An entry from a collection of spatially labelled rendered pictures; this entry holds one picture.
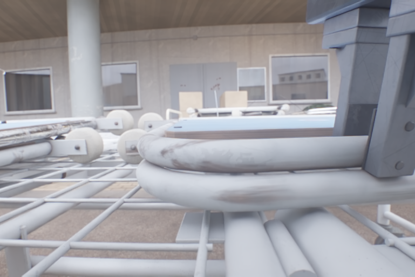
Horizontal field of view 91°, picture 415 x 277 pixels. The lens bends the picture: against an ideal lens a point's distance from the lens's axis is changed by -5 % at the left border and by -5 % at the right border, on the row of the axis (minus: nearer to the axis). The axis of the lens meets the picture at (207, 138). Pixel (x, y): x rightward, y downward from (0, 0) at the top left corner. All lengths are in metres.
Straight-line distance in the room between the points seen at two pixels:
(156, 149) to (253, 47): 6.50
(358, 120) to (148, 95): 6.44
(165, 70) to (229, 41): 1.96
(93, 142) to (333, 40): 0.37
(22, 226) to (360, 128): 0.37
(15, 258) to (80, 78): 4.57
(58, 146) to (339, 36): 0.42
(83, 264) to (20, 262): 0.08
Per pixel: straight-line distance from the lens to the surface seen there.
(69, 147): 0.43
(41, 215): 0.38
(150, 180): 0.16
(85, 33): 5.08
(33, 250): 1.35
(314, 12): 0.21
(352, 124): 0.18
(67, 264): 0.36
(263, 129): 0.20
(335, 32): 0.20
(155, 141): 0.16
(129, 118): 0.55
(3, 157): 0.39
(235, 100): 3.85
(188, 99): 3.78
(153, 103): 6.49
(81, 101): 4.79
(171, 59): 6.59
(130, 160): 0.40
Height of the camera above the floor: 0.56
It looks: 4 degrees down
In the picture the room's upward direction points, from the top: 2 degrees counter-clockwise
